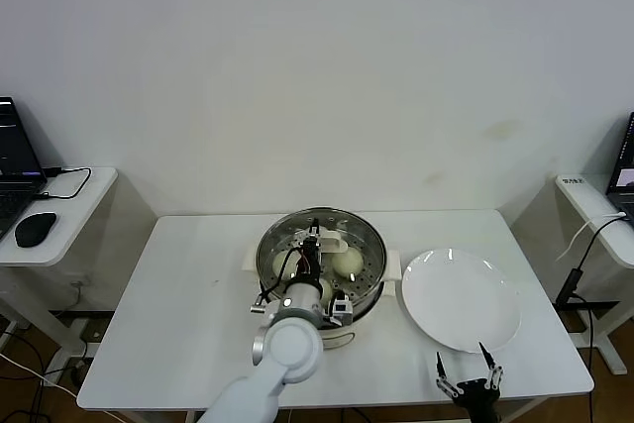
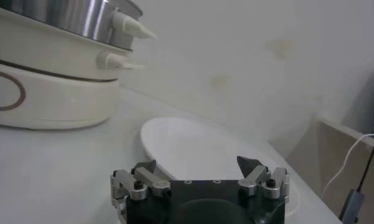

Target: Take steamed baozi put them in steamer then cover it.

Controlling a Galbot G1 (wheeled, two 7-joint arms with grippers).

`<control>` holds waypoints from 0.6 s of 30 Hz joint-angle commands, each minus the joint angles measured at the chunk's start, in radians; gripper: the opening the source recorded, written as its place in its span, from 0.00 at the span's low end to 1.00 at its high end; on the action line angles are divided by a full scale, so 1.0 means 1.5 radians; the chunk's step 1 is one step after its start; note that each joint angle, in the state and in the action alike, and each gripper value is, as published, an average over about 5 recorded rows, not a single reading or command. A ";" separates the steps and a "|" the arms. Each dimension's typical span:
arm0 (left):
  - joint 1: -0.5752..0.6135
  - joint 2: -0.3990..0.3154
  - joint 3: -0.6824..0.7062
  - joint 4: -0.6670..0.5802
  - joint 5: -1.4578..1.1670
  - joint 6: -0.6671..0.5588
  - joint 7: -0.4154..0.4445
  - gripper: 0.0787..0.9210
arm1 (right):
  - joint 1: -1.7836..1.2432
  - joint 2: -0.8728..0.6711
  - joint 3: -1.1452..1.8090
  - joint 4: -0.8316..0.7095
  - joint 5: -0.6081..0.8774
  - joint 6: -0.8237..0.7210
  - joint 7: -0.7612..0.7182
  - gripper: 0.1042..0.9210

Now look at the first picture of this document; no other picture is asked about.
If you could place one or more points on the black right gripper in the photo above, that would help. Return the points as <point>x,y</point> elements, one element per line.
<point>478,398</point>

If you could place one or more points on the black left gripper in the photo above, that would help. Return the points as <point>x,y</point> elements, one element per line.
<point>309,267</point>

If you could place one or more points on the white steamed baozi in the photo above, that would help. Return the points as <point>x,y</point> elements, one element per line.
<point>326,290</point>
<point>348,262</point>
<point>281,262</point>

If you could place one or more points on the white round plate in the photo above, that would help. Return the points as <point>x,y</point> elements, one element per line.
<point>460,299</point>

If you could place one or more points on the small printed table sticker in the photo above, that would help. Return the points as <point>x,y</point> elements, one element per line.
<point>573,180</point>

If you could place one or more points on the white side table with mouse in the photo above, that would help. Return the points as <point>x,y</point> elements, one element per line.
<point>74,225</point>

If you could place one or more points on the black laptop with code screen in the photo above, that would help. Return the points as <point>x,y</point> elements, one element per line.
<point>623,180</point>

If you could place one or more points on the black computer mouse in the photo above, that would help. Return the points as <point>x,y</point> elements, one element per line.
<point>34,229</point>

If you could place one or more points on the black laptop with video windows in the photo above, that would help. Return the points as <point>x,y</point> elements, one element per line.
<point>15,160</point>

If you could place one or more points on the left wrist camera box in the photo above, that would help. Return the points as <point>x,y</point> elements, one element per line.
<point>342,311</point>

